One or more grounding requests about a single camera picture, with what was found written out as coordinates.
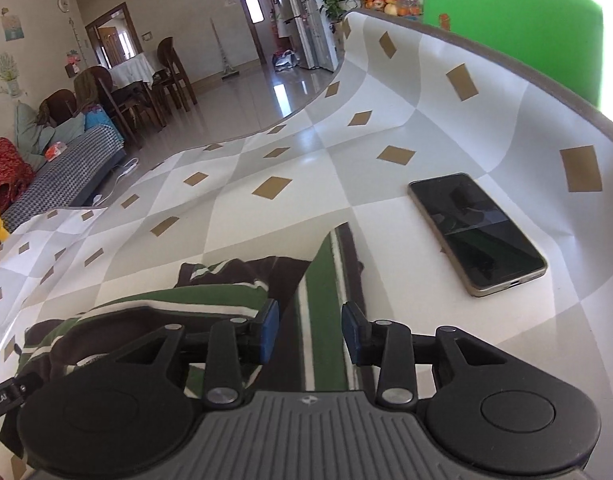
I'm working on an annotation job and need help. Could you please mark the white cabinet appliance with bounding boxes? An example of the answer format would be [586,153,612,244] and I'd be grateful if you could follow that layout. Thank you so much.
[301,0,339,71]

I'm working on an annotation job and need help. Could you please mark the lavender wall sticker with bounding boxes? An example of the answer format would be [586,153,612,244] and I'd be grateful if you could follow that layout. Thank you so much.
[0,52,22,96]

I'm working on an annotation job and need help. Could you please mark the green brown striped shirt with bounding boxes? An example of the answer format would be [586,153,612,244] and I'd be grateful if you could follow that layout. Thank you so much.
[0,222,364,456]

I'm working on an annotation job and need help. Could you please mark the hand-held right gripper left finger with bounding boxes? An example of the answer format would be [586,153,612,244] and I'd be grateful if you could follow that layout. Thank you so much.
[111,298,280,407]

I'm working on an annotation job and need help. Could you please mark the dining table with white cloth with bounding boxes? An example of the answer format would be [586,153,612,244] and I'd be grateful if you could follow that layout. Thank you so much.
[109,52,154,86]

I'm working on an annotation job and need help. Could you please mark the white power strip with cable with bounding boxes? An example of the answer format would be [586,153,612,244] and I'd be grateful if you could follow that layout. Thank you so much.
[91,158,140,206]

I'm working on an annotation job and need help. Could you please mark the smartphone in clear case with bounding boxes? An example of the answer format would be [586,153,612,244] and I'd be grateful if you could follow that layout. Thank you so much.
[407,172,548,298]

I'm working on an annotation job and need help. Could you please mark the plastic bag on floor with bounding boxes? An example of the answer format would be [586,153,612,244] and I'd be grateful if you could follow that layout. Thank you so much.
[272,50,302,70]

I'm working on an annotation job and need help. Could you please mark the checkered diamond pattern tablecloth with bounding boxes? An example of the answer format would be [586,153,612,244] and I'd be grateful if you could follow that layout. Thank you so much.
[0,10,613,480]

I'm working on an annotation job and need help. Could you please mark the mop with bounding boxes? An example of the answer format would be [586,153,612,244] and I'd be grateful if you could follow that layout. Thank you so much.
[210,17,241,81]

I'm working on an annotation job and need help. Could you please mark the dark wooden dining chair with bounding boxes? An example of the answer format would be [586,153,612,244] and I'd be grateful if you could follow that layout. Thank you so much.
[94,67,142,148]
[156,37,197,111]

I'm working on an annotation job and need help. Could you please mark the red patterned cloth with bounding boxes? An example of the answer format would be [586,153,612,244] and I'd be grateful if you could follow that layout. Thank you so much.
[0,137,36,216]

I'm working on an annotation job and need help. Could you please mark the flower wall poster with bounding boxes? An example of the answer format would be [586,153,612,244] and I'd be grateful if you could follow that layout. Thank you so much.
[1,7,24,41]

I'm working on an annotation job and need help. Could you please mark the pile of fruit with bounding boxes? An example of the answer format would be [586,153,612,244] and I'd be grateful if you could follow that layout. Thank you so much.
[363,0,424,16]

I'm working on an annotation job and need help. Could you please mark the teal blanket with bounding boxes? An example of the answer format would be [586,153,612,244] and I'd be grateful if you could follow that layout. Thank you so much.
[14,102,87,171]

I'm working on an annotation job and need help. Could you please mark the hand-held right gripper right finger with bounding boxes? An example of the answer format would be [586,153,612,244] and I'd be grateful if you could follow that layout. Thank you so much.
[341,302,529,408]

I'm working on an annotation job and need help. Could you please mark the silver refrigerator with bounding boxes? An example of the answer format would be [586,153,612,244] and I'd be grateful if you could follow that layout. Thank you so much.
[271,0,307,56]

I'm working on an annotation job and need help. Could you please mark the houndstooth covered sofa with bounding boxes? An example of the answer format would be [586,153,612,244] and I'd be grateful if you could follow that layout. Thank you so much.
[1,125,126,233]

